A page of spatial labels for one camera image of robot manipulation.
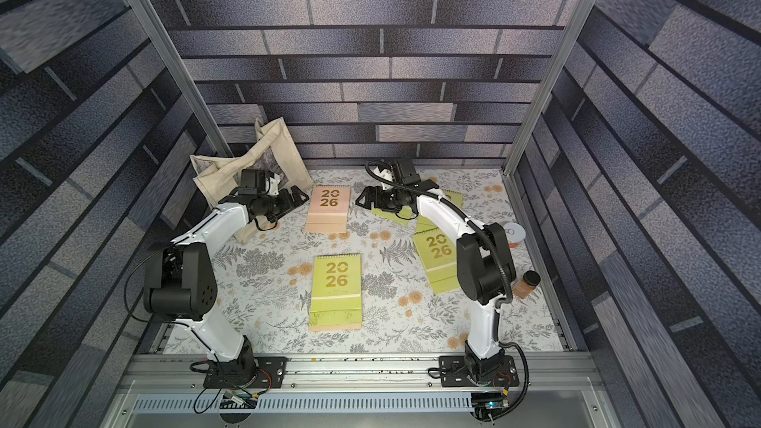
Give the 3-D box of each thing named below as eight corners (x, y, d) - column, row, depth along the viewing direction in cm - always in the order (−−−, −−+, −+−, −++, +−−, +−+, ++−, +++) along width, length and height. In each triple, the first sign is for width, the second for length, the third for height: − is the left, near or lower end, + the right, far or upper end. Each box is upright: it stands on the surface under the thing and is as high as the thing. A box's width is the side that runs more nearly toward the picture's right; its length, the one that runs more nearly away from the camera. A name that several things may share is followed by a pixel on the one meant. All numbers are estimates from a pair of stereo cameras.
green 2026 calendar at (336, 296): (305, 325, 83) (303, 322, 81) (316, 257, 97) (315, 253, 95) (361, 325, 83) (361, 322, 81) (364, 257, 97) (364, 253, 95)
